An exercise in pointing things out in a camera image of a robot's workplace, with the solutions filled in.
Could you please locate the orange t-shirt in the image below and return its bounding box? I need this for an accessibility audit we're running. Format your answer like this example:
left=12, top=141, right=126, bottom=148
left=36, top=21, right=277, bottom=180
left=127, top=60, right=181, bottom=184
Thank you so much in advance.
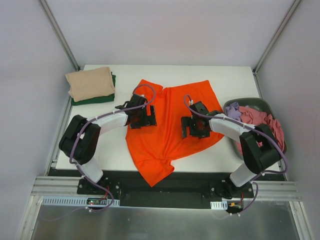
left=125, top=79, right=224, bottom=187

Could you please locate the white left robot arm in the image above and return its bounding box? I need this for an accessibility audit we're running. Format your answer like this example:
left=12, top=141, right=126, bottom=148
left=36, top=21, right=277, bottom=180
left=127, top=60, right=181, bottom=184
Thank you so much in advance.
left=58, top=94, right=157, bottom=195

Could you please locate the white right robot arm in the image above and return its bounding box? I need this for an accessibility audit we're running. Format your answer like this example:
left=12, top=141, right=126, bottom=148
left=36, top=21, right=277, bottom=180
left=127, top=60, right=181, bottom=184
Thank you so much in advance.
left=181, top=99, right=287, bottom=198

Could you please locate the folded dark green t-shirt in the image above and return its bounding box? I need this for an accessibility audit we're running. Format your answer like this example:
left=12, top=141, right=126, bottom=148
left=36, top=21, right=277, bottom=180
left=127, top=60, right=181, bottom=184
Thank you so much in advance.
left=70, top=72, right=117, bottom=107

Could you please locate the lavender crumpled t-shirt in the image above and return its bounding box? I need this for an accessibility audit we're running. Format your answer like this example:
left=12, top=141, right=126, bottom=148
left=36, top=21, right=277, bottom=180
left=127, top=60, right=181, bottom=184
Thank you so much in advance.
left=225, top=102, right=242, bottom=122

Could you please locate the pink crumpled t-shirt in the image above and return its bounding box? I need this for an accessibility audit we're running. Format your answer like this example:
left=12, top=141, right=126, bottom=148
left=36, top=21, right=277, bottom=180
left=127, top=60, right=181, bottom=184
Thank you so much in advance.
left=234, top=105, right=286, bottom=158

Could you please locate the folded beige t-shirt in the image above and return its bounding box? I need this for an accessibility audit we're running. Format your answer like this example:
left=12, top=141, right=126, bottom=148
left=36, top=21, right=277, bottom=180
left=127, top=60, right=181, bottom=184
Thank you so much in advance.
left=65, top=66, right=116, bottom=102

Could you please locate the grey-green plastic laundry bin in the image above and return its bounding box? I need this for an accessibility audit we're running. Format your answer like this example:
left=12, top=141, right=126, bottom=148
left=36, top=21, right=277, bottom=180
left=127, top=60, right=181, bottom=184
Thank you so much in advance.
left=223, top=97, right=287, bottom=153

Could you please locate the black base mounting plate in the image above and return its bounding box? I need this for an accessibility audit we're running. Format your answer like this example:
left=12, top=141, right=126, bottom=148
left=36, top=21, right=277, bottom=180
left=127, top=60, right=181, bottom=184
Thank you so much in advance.
left=76, top=169, right=256, bottom=209

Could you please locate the white slotted cable duct right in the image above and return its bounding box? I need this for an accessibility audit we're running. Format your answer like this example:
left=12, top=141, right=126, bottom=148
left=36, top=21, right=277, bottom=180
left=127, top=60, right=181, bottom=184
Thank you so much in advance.
left=210, top=200, right=228, bottom=211

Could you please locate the white slotted cable duct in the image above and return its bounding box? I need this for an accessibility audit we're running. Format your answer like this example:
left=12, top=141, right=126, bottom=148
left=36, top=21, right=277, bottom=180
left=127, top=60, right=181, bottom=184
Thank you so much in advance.
left=42, top=196, right=120, bottom=208
left=210, top=200, right=228, bottom=211

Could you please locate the white slotted cable duct left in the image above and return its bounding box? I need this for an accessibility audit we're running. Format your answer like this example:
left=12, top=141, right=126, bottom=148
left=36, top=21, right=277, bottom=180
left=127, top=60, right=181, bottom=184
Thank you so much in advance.
left=42, top=196, right=120, bottom=208

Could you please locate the aluminium front cross rail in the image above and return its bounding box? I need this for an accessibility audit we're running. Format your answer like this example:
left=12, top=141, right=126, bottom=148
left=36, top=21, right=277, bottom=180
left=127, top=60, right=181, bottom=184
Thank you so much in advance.
left=31, top=176, right=80, bottom=196

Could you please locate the aluminium frame rail left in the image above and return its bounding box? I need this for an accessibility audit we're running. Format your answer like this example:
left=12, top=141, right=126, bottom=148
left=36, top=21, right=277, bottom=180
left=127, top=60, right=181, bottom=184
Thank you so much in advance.
left=38, top=0, right=81, bottom=71

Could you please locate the aluminium frame rail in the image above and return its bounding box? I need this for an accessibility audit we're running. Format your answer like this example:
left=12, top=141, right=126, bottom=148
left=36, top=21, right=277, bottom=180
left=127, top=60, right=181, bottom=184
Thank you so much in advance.
left=252, top=0, right=303, bottom=76
left=38, top=0, right=81, bottom=71

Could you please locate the aluminium frame rail right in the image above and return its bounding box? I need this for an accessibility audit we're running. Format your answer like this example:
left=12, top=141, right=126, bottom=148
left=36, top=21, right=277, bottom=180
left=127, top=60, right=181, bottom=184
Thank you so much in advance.
left=252, top=0, right=303, bottom=76

